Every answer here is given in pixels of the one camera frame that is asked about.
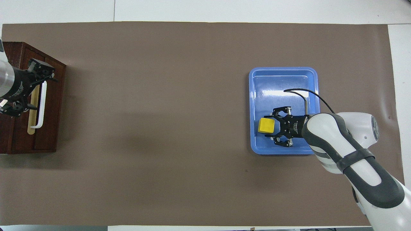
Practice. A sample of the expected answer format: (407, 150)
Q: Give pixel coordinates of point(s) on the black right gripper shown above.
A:
(293, 126)

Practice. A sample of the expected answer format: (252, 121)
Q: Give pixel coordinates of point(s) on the dark wooden drawer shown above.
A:
(51, 96)

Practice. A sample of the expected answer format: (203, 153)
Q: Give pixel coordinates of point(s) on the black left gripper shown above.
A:
(21, 86)

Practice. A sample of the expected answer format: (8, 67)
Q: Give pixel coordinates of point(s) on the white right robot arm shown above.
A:
(356, 128)

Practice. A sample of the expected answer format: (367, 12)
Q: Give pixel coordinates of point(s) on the brown table mat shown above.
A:
(160, 112)

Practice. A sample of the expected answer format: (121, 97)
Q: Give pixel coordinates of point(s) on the dark wooden drawer cabinet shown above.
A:
(6, 134)

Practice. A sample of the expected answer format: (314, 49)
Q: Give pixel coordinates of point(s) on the blue plastic tray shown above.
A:
(276, 83)

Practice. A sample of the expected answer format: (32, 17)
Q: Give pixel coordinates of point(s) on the yellow cube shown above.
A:
(266, 125)

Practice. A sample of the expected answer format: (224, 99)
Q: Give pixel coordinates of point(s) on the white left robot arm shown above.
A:
(4, 77)

